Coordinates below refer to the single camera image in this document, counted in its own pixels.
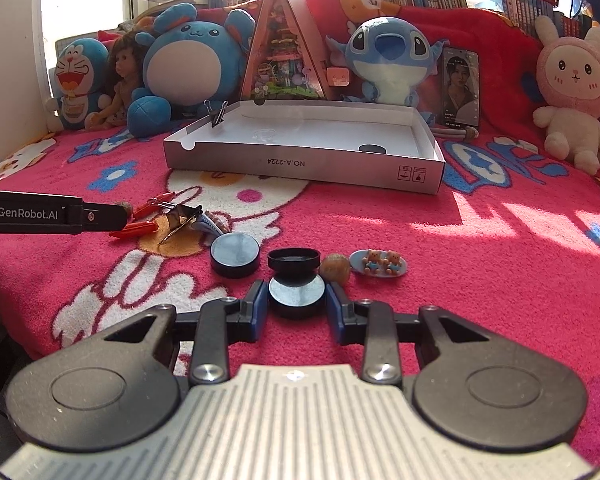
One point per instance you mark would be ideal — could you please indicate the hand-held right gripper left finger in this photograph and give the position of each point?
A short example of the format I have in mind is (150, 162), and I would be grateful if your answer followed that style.
(257, 316)

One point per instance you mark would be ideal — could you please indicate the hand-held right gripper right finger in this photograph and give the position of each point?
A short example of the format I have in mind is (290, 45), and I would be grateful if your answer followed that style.
(336, 317)

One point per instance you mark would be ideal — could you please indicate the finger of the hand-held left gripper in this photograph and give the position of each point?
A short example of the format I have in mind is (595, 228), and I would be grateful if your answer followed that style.
(105, 217)

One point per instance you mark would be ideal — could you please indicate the red plastic tube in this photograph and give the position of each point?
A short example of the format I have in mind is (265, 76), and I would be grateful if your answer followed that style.
(132, 230)
(152, 205)

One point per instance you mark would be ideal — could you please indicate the black round puck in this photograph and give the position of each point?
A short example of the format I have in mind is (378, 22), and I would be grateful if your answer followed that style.
(372, 148)
(234, 255)
(297, 297)

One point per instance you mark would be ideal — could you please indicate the white cardboard box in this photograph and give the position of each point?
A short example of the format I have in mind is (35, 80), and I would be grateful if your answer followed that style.
(305, 162)

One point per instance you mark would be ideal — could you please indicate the round tan walnut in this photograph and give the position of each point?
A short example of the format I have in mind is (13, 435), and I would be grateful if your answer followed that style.
(335, 269)

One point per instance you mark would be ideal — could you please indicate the black round lid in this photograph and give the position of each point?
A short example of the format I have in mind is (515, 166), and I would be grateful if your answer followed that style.
(294, 261)

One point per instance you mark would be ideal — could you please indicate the oval blue bear hair clip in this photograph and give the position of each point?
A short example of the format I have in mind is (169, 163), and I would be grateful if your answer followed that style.
(379, 262)

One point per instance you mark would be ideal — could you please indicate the dark metal clip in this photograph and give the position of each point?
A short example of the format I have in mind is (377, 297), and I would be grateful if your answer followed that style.
(180, 217)

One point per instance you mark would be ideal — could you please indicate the striped seashell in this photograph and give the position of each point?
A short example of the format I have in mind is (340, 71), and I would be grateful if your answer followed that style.
(210, 223)

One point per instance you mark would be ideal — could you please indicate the brown-haired doll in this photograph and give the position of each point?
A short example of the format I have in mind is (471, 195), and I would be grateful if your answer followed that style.
(122, 80)

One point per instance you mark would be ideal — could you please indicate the blue cat plush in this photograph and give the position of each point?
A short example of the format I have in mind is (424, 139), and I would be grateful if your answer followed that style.
(75, 80)

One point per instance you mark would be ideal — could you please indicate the black binder clip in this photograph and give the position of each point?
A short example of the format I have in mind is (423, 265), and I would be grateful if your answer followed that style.
(217, 115)

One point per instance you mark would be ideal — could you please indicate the round blue mouse plush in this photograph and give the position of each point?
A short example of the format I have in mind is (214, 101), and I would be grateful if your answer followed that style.
(190, 60)

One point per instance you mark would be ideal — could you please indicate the window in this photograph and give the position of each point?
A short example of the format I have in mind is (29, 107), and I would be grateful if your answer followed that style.
(85, 5)

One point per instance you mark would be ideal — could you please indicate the small pink toy box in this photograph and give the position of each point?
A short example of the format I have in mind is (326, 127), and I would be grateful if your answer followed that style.
(337, 76)

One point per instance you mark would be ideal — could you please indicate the triangular pink toy box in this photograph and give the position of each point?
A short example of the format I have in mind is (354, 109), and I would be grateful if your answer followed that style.
(285, 50)

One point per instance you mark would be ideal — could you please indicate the smartphone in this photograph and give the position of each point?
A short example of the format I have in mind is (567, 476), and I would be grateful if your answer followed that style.
(461, 87)

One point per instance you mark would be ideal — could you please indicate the blue alien plush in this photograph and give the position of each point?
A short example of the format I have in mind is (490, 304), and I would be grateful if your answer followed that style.
(385, 55)

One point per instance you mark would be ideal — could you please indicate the pink bunny plush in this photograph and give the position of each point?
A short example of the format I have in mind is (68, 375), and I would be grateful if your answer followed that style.
(575, 85)

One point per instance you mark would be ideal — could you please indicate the row of blue books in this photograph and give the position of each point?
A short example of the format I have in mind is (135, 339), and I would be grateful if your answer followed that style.
(530, 12)

